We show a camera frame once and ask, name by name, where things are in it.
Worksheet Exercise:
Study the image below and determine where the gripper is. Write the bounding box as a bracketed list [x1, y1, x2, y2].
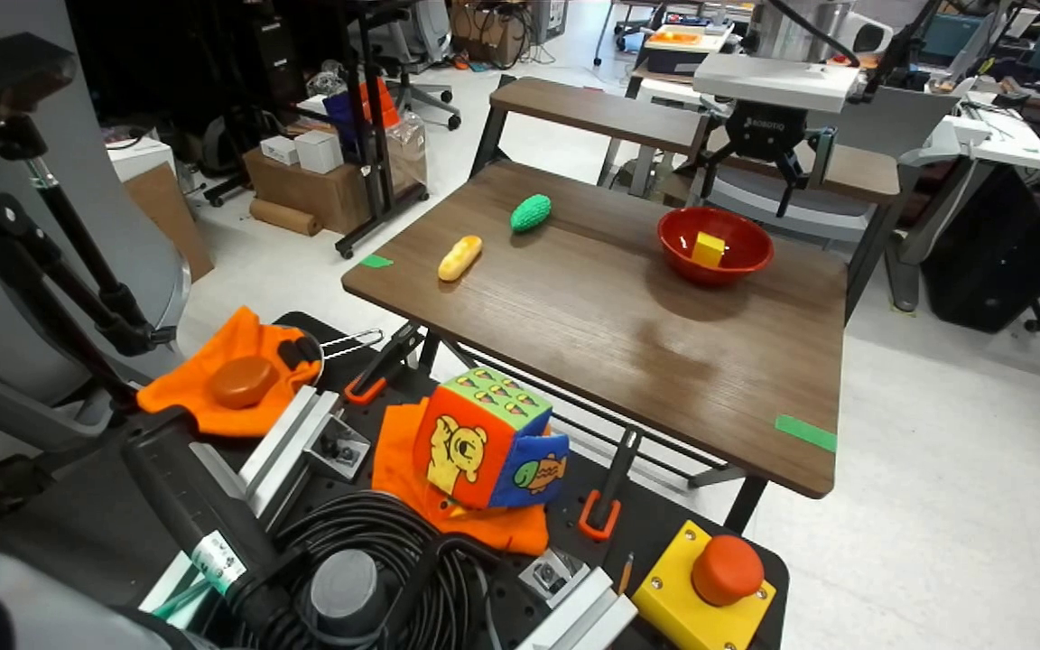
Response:
[675, 101, 839, 219]

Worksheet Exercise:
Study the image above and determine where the red bowl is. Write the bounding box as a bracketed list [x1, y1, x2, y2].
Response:
[657, 207, 775, 288]

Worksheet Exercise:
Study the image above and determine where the yellow block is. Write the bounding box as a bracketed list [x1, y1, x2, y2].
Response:
[691, 231, 727, 269]

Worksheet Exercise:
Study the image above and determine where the green knobbly toy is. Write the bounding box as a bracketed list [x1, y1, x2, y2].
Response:
[509, 193, 553, 234]

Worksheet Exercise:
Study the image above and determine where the grey desk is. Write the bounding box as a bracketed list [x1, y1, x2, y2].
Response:
[884, 88, 1040, 314]

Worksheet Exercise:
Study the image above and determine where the black computer case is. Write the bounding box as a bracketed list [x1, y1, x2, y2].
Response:
[921, 165, 1040, 334]

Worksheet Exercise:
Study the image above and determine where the yellow toy bread roll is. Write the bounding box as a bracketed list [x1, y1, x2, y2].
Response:
[437, 235, 484, 283]

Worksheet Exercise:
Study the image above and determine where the orange black clamp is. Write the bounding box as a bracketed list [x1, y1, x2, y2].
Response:
[343, 322, 427, 406]
[578, 426, 644, 543]

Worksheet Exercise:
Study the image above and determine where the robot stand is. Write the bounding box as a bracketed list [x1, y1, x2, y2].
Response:
[0, 311, 792, 650]

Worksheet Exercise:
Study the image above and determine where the office chair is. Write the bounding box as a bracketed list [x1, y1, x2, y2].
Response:
[365, 0, 464, 133]

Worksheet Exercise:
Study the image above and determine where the black rolling stand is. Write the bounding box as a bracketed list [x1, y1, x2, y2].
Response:
[332, 0, 432, 261]

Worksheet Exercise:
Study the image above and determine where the colourful plush cube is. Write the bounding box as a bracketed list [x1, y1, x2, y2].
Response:
[413, 367, 570, 512]

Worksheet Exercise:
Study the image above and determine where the yellow box red stop button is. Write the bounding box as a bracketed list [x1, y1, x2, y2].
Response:
[631, 520, 778, 650]

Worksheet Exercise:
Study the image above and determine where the large cardboard box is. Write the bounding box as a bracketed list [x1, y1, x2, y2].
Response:
[242, 135, 429, 237]

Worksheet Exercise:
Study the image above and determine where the orange cloth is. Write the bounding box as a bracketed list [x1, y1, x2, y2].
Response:
[136, 305, 324, 440]
[371, 397, 551, 557]

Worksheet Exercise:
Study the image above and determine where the brown paper roll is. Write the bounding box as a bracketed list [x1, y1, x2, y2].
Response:
[248, 197, 324, 238]

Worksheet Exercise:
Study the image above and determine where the orange round puck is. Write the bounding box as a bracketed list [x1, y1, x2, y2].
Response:
[209, 355, 281, 410]

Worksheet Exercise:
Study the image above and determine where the grey round knob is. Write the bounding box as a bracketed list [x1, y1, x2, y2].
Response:
[307, 548, 387, 636]

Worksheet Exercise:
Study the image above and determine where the cardboard box with white lid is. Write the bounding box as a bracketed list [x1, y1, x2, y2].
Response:
[103, 134, 216, 284]

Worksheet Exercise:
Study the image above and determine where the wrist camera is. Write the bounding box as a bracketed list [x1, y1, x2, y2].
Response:
[692, 52, 861, 115]

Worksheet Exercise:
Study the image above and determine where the aluminium rail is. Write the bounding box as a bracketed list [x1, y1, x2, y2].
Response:
[515, 547, 639, 650]
[188, 385, 373, 532]

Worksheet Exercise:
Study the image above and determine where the coil of black cable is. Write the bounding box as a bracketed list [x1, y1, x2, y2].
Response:
[236, 490, 507, 650]

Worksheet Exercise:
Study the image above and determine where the camera on mount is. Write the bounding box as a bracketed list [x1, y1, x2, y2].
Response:
[0, 33, 180, 407]

